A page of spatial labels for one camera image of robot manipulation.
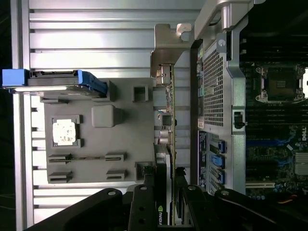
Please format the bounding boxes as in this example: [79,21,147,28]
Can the silver CPU chip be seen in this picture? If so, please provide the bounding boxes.
[52,120,79,146]

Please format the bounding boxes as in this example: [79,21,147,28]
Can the blue expansion slot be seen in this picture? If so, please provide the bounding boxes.
[245,141,293,151]

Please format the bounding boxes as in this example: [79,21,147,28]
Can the silver chipset heatsink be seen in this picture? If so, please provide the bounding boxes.
[295,151,308,175]

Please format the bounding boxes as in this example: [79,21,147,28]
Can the green motherboard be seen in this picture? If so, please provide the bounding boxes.
[245,31,308,205]

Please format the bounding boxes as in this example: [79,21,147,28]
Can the silver socket cover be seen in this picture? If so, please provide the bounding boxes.
[298,67,308,99]

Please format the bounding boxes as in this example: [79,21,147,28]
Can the hard disk in blue caddy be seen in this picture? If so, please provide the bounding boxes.
[1,68,108,98]

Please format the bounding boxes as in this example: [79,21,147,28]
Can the open grey PC case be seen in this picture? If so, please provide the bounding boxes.
[190,0,308,227]

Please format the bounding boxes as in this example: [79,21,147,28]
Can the grey parts rack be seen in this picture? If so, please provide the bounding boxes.
[39,77,154,185]

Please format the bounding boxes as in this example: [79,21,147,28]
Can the CPU socket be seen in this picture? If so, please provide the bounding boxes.
[256,64,304,103]

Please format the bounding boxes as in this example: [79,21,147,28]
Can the white expansion slot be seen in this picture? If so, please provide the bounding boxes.
[245,181,275,190]

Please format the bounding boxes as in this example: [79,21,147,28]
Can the green loose RAM stick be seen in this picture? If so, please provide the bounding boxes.
[50,155,125,162]

